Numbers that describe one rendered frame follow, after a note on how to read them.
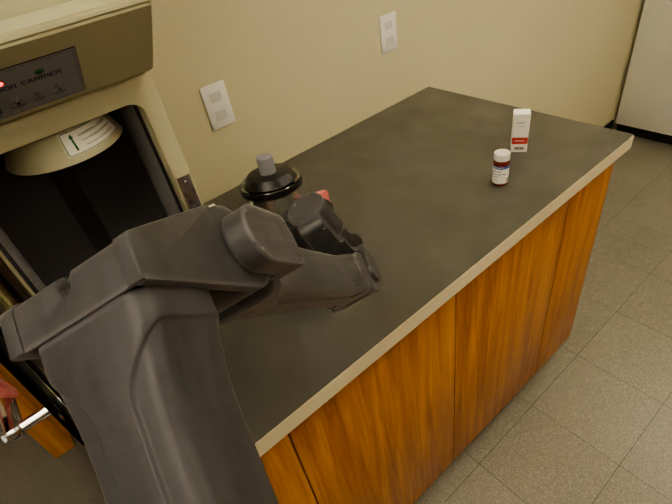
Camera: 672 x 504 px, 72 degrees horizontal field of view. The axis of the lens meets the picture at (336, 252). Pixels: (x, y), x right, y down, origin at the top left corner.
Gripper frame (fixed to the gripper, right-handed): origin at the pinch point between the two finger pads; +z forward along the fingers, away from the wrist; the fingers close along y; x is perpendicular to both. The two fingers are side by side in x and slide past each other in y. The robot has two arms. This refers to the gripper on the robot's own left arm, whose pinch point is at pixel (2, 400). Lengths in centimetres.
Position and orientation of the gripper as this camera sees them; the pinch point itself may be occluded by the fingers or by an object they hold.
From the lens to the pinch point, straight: 64.2
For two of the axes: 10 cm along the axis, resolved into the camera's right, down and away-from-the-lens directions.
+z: 4.8, 4.7, 7.5
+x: 6.5, 3.9, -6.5
